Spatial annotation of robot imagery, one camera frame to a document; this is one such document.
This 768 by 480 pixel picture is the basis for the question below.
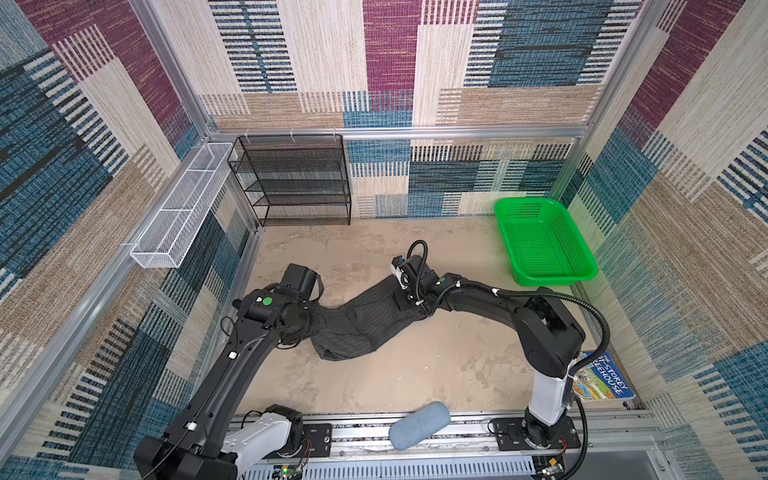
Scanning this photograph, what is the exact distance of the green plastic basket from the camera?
39.4 inches

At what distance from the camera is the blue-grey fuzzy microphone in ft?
2.40

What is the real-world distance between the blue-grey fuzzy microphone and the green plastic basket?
0.48m
